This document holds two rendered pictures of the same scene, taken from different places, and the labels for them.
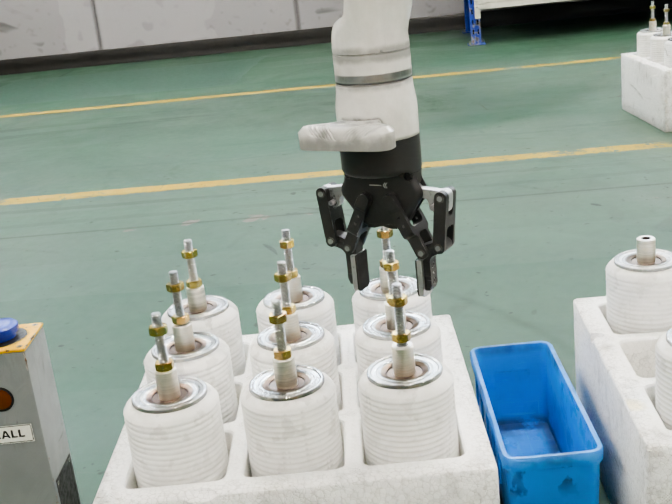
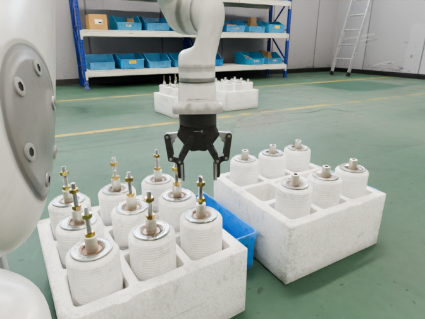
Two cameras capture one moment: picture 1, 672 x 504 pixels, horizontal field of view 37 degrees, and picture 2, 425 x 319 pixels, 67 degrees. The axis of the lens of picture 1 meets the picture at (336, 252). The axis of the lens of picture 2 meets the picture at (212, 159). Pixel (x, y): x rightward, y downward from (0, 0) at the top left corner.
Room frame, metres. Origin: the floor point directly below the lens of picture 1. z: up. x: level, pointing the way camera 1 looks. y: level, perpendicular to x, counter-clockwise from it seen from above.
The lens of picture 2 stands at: (0.37, 0.28, 0.61)
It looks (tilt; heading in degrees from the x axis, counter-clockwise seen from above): 20 degrees down; 326
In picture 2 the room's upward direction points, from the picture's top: straight up
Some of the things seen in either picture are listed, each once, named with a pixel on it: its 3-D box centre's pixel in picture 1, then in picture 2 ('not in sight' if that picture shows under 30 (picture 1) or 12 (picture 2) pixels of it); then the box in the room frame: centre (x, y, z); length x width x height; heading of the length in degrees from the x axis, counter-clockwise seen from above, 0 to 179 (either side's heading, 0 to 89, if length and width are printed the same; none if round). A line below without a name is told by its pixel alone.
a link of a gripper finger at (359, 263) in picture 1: (360, 270); (182, 171); (0.93, -0.02, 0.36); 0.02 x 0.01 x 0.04; 149
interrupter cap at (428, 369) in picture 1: (404, 371); (200, 214); (0.91, -0.05, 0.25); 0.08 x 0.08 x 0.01
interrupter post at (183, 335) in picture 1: (183, 337); (78, 216); (1.04, 0.18, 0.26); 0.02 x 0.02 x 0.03
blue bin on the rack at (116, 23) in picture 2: not in sight; (124, 23); (5.39, -1.54, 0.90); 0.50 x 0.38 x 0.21; 175
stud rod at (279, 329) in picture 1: (280, 336); (149, 208); (0.91, 0.06, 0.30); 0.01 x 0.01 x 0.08
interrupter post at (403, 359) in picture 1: (403, 359); (200, 209); (0.91, -0.05, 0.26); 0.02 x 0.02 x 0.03
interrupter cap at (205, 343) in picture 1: (185, 347); (78, 221); (1.04, 0.18, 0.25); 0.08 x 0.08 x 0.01
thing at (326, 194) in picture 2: not in sight; (321, 204); (0.90, -0.47, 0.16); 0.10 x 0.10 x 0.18
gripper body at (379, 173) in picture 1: (382, 177); (198, 127); (0.91, -0.05, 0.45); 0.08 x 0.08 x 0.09
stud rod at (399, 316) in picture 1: (399, 319); (200, 192); (0.91, -0.05, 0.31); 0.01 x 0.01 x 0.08
